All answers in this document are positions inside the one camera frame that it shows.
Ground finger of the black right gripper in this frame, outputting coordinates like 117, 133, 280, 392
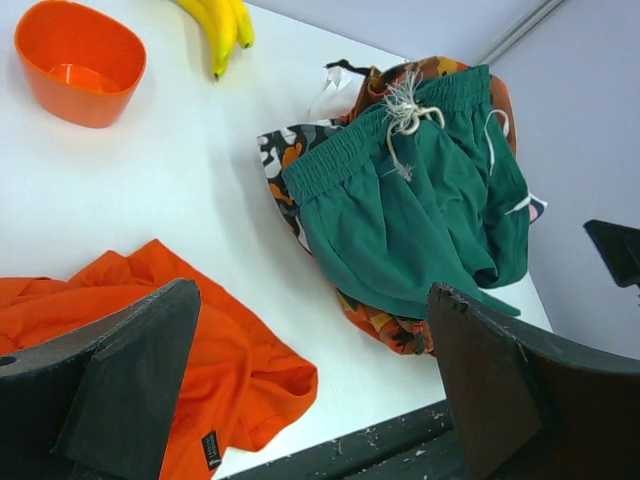
583, 219, 639, 288

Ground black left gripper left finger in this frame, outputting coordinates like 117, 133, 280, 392
1, 279, 201, 479

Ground yellow banana bunch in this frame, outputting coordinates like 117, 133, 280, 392
175, 0, 255, 80

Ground orange camouflage cloth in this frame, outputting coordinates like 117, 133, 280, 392
318, 57, 529, 354

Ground orange shorts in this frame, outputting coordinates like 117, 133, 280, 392
1, 240, 318, 479

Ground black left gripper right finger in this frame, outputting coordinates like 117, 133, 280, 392
427, 283, 639, 479

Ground pink navy patterned cloth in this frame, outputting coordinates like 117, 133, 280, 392
528, 194, 547, 223

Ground orange plastic cup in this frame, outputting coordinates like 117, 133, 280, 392
14, 1, 147, 129

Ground teal green shorts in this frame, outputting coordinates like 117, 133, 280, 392
282, 65, 530, 319

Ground black orange white patterned cloth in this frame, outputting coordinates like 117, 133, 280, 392
257, 119, 346, 255

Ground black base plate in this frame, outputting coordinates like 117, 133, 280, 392
232, 400, 467, 480

